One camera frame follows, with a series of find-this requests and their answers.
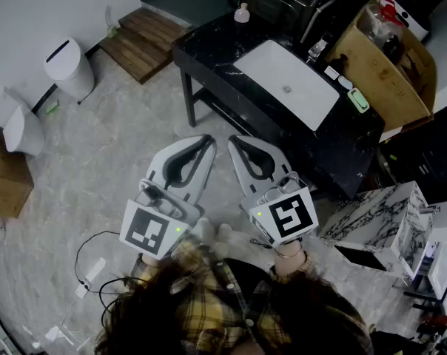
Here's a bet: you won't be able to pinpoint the white toilet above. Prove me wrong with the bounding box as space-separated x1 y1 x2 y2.
0 86 47 158

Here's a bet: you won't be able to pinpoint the small cardboard box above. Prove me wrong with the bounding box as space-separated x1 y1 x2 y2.
0 120 36 220

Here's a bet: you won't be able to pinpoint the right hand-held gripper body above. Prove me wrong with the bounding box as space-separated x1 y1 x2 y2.
240 171 320 250

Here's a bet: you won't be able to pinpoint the wrist bracelet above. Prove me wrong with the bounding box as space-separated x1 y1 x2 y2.
274 246 304 260

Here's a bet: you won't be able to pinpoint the black cable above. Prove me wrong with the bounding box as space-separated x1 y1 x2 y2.
74 230 150 328

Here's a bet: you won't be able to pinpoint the pink bottle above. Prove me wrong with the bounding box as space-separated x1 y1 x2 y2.
233 2 251 24

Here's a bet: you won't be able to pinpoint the person's left forearm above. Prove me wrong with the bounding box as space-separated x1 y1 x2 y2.
141 253 162 270

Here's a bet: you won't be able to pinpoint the white marble cabinet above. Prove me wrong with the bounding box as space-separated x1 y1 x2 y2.
317 180 440 281

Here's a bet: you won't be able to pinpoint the yellow plaid shirt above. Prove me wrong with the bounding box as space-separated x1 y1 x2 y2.
130 234 373 355

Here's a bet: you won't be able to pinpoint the green soap dish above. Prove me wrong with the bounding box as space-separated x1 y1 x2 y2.
346 87 371 115

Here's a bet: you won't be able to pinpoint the chrome faucet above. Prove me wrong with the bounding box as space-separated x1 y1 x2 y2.
306 31 335 64

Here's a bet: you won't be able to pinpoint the person's white slippers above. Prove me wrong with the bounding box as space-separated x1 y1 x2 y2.
189 217 243 259

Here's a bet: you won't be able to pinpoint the black marble sink counter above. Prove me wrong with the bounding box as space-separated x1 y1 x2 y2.
171 9 386 200

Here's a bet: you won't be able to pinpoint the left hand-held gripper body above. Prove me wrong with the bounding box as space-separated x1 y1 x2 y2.
119 177 206 261

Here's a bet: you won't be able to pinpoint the white trash can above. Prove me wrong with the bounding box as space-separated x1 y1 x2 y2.
43 36 96 102

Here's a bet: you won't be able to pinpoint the white sink basin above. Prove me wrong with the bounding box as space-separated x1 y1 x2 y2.
232 38 340 132

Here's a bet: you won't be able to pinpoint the person's right forearm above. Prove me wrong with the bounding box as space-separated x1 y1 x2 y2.
273 239 308 277

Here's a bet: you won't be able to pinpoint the clear jug with red cap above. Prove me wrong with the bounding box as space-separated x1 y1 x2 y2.
366 0 405 65

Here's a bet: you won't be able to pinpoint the wooden step platform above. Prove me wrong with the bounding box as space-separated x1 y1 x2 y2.
98 7 190 86

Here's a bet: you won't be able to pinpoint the large open cardboard box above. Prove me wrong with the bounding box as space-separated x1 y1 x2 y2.
324 2 438 133

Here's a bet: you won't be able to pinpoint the white power strip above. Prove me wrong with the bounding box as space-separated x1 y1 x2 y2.
75 257 107 300

